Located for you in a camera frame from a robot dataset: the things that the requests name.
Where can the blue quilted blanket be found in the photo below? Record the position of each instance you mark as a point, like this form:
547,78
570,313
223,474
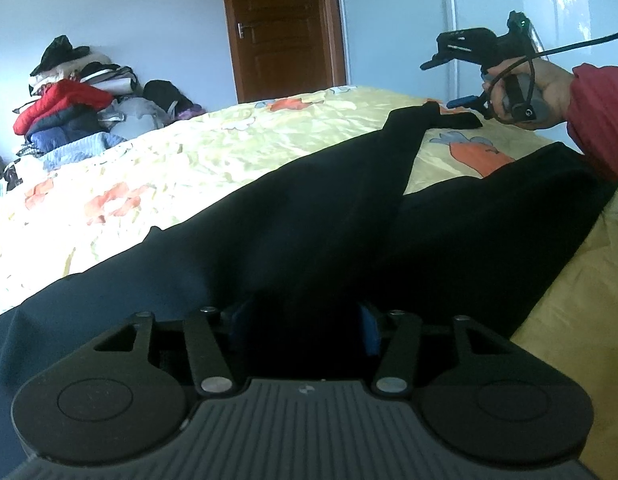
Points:
79,149

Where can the black backpack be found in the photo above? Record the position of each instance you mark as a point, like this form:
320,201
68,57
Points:
161,94

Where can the red puffer jacket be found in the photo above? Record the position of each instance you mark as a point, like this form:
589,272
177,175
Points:
64,102

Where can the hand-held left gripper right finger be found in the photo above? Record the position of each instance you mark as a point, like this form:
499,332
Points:
370,329

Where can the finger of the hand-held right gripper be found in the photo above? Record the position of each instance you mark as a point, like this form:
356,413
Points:
466,101
459,42

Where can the white glossy wardrobe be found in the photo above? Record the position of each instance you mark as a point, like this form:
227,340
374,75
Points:
414,20

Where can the black white patterned cloth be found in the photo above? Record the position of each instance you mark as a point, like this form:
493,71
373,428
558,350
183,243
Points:
13,175

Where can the pile of clothes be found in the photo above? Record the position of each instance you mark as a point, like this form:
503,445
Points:
84,95

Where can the grey bag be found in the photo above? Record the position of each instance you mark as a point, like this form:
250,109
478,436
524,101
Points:
136,120

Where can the yellow printed bed sheet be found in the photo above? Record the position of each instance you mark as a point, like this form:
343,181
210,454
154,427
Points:
189,160

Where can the person's right hand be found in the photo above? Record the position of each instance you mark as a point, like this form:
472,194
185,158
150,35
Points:
551,87

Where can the black pants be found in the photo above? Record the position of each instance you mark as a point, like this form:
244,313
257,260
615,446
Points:
314,235

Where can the purple cloth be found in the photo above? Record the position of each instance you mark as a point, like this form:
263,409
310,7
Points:
190,111

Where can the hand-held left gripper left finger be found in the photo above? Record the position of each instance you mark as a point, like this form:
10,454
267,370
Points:
237,327

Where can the brown wooden door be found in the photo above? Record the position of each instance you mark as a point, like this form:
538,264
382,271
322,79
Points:
281,25

